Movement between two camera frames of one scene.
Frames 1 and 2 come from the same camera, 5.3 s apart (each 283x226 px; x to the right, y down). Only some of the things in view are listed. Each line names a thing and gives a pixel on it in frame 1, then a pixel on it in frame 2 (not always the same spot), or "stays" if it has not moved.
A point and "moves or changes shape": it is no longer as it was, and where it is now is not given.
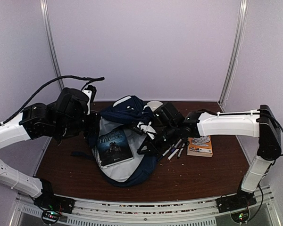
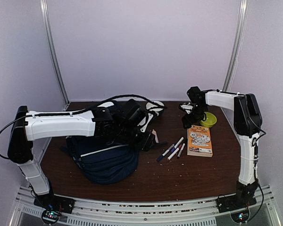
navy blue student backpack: [125, 113] moves or changes shape
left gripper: [92, 127] → [145, 144]
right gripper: [152, 150] → [190, 121]
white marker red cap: [181, 150] stays
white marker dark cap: [172, 154] stays
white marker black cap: [180, 140] stays
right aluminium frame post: [232, 68] stays
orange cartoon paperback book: [199, 146] stays
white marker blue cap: [163, 154] stays
